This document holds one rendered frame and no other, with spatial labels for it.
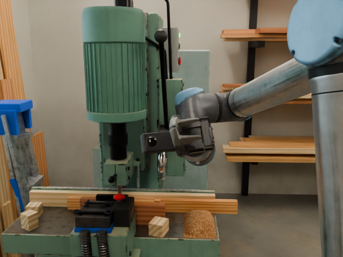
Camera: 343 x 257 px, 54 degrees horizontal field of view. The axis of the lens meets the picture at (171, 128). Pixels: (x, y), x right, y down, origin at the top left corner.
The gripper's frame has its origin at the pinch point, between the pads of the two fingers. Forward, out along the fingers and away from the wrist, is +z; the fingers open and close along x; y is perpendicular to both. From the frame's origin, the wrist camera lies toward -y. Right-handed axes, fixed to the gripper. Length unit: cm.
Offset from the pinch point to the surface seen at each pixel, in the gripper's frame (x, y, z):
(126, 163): 1.1, -19.6, -31.6
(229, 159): -17, 11, -224
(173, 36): -44, -3, -46
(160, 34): -27.7, -2.2, -13.5
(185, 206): 15.4, -5.3, -42.7
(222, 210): 18.1, 5.7, -44.7
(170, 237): 23.1, -8.5, -29.5
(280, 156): -15, 54, -234
